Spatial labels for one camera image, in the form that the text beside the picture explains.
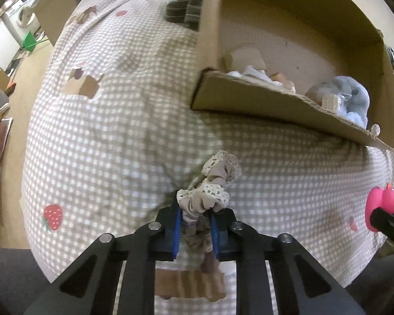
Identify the white washing machine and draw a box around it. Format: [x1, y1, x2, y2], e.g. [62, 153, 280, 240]
[1, 0, 40, 43]

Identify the striped grey beanie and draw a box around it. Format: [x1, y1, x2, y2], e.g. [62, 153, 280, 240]
[165, 0, 203, 31]

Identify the pink plush toy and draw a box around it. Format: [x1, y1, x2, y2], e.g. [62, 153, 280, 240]
[365, 183, 394, 233]

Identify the green dustpan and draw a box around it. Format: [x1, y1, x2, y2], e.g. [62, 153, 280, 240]
[21, 31, 49, 53]

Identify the clear plastic bag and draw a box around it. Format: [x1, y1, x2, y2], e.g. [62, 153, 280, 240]
[315, 89, 351, 116]

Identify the brown cardboard box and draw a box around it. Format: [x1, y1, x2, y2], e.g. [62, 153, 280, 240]
[34, 0, 77, 46]
[191, 0, 394, 151]

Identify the light blue fluffy plush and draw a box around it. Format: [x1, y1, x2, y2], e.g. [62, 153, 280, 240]
[306, 75, 370, 129]

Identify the brown cardboard box beside bed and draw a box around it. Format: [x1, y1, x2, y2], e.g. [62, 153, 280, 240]
[34, 0, 77, 46]

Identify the white sock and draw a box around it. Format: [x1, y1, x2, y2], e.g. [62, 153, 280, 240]
[227, 65, 273, 83]

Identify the beige rubber tube piece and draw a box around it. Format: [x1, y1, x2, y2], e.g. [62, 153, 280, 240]
[270, 72, 295, 92]

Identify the beige lace scrunchie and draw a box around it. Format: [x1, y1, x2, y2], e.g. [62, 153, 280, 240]
[176, 151, 242, 253]

